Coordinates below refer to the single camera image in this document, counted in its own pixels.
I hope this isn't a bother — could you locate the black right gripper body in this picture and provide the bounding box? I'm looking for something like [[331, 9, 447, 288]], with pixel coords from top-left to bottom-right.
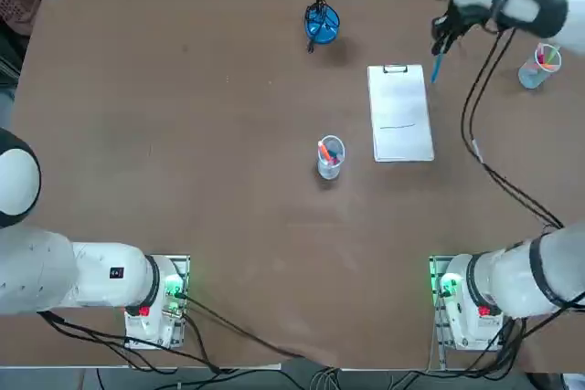
[[439, 0, 479, 37]]

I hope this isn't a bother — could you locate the clear plastic pen cup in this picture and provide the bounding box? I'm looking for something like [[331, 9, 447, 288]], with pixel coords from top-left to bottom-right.
[[316, 134, 347, 181], [517, 41, 563, 90]]

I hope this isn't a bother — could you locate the wooden clipboard with metal clip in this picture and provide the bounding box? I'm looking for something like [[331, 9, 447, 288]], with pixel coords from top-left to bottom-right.
[[367, 63, 436, 163]]

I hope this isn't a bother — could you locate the white paper sheet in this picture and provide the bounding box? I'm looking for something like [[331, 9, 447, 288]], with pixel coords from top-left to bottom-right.
[[368, 67, 434, 163]]

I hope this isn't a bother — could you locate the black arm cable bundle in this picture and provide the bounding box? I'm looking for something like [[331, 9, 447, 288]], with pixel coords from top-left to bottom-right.
[[460, 26, 567, 231]]

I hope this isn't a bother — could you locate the black base cable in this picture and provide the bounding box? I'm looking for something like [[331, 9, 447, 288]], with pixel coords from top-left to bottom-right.
[[38, 291, 321, 373]]

